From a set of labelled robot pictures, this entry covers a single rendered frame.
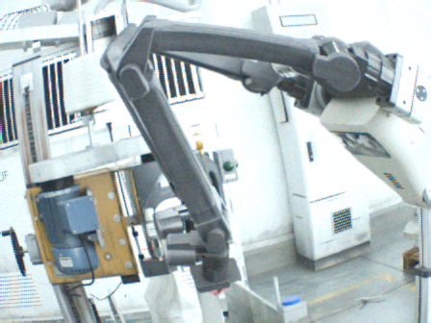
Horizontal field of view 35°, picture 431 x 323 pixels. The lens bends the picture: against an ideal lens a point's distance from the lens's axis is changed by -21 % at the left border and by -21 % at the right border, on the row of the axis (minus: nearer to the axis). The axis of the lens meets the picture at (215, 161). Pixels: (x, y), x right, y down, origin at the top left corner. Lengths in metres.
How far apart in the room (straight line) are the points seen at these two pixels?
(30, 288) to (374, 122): 3.84
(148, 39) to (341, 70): 0.35
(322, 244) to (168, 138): 4.68
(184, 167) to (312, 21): 4.65
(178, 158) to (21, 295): 3.75
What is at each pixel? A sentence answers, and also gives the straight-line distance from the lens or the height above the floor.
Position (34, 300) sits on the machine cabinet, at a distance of 5.14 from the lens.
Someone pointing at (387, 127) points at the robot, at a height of 1.37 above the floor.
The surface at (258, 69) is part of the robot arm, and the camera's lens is 1.96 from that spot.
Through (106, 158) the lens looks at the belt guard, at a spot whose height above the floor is 1.38.
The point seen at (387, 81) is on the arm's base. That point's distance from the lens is 1.44.
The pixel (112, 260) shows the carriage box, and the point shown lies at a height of 1.08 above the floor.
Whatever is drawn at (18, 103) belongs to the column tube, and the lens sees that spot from 2.33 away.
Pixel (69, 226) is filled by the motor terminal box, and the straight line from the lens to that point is 2.01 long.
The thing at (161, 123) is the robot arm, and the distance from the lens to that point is 1.47.
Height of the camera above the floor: 1.49
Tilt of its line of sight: 5 degrees down
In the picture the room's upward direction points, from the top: 11 degrees counter-clockwise
